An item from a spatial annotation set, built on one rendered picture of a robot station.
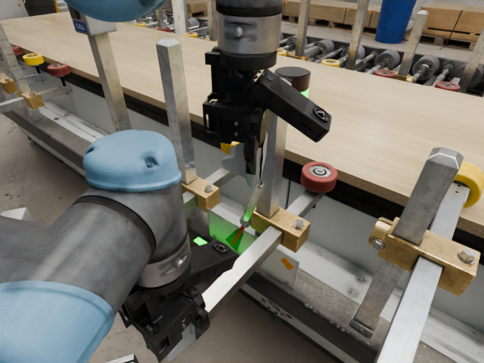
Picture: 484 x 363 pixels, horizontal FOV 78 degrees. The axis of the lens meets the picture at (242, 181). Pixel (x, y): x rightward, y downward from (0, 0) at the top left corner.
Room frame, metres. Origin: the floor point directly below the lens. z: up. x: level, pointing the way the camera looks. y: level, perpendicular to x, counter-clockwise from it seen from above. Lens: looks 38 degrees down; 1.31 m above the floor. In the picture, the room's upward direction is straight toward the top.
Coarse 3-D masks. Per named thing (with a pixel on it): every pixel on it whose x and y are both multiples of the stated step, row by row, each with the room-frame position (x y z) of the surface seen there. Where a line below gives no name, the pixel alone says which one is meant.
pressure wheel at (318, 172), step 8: (304, 168) 0.56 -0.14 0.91; (312, 168) 0.57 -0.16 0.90; (320, 168) 0.56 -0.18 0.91; (328, 168) 0.56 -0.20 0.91; (304, 176) 0.54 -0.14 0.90; (312, 176) 0.53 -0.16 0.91; (320, 176) 0.53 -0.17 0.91; (328, 176) 0.53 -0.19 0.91; (336, 176) 0.53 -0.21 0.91; (304, 184) 0.54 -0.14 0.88; (312, 184) 0.52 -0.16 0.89; (320, 184) 0.51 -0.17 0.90; (328, 184) 0.52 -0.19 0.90; (320, 192) 0.51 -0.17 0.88
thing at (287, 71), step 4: (280, 68) 0.51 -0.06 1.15; (284, 68) 0.51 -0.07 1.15; (288, 68) 0.51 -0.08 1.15; (292, 68) 0.51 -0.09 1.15; (296, 68) 0.51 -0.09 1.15; (300, 68) 0.51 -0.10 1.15; (304, 68) 0.51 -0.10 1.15; (276, 72) 0.50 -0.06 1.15; (280, 72) 0.49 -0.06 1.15; (284, 72) 0.49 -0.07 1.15; (288, 72) 0.49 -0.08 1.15; (292, 72) 0.49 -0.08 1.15; (296, 72) 0.49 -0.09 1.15; (300, 72) 0.49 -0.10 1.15; (304, 72) 0.49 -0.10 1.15; (308, 72) 0.49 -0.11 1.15; (284, 76) 0.48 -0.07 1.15; (288, 76) 0.48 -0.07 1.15; (292, 76) 0.47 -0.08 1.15; (296, 76) 0.47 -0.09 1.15; (300, 76) 0.48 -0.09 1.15; (304, 76) 0.48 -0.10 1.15; (300, 92) 0.48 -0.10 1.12
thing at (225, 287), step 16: (304, 192) 0.53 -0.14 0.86; (288, 208) 0.48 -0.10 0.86; (304, 208) 0.48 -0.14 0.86; (256, 240) 0.39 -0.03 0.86; (272, 240) 0.39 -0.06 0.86; (240, 256) 0.35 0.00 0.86; (256, 256) 0.35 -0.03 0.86; (224, 272) 0.32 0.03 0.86; (240, 272) 0.32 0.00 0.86; (208, 288) 0.28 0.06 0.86; (224, 288) 0.28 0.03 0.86; (208, 304) 0.26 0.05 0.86; (224, 304) 0.27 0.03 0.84
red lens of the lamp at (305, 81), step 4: (280, 76) 0.48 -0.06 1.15; (308, 76) 0.48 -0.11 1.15; (288, 80) 0.47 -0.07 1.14; (292, 80) 0.47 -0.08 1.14; (296, 80) 0.47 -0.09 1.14; (300, 80) 0.47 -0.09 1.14; (304, 80) 0.47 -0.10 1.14; (308, 80) 0.48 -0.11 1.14; (292, 84) 0.47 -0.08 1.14; (296, 84) 0.47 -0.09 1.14; (300, 84) 0.47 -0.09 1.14; (304, 84) 0.48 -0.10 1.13; (308, 84) 0.48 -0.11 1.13; (296, 88) 0.47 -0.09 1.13; (300, 88) 0.47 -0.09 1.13; (304, 88) 0.48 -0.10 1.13
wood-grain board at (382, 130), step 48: (48, 48) 1.64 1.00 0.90; (144, 48) 1.64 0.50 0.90; (192, 48) 1.64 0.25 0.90; (144, 96) 1.02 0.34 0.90; (192, 96) 1.01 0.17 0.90; (336, 96) 1.01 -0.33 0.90; (384, 96) 1.01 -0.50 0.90; (432, 96) 1.01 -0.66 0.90; (288, 144) 0.68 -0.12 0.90; (336, 144) 0.68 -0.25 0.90; (384, 144) 0.68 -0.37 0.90; (432, 144) 0.68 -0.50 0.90; (480, 144) 0.68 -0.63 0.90; (384, 192) 0.50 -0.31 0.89
